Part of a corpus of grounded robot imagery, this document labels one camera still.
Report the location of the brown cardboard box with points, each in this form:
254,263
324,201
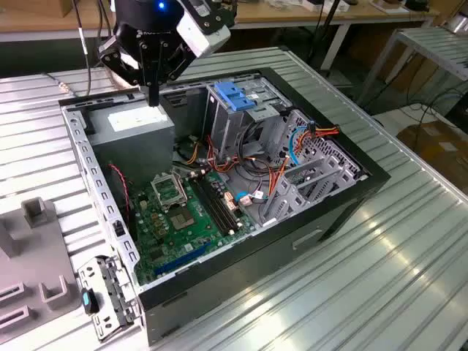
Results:
58,7

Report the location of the wooden desk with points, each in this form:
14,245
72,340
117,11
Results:
263,14

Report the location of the black latch with blue tab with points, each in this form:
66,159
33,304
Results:
89,301

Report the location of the metal slat side table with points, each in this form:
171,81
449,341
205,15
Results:
431,44

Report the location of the green motherboard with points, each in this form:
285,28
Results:
194,237

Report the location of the grey parts rack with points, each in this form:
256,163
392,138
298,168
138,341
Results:
40,252

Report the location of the black RAM slot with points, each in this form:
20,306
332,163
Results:
218,203
222,200
209,206
214,204

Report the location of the grey power supply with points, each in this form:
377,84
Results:
131,153

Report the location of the blue expansion slot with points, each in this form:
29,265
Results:
183,260

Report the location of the black PC case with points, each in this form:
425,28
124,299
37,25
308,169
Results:
256,256

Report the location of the metal expansion bracket plate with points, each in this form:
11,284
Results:
89,272

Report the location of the metal disk bay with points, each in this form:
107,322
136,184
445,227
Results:
345,177

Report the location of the blue white board plug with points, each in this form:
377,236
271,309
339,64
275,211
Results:
243,199

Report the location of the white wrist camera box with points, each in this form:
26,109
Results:
204,36

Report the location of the metal optical drive cage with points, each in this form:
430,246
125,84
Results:
226,124

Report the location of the blue plastic bay latch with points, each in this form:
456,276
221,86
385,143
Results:
230,95

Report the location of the black case fan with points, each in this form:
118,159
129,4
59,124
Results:
117,183

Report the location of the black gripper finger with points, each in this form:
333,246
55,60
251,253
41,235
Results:
157,66
144,66

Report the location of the flat cardboard box with label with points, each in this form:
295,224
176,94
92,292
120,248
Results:
438,146

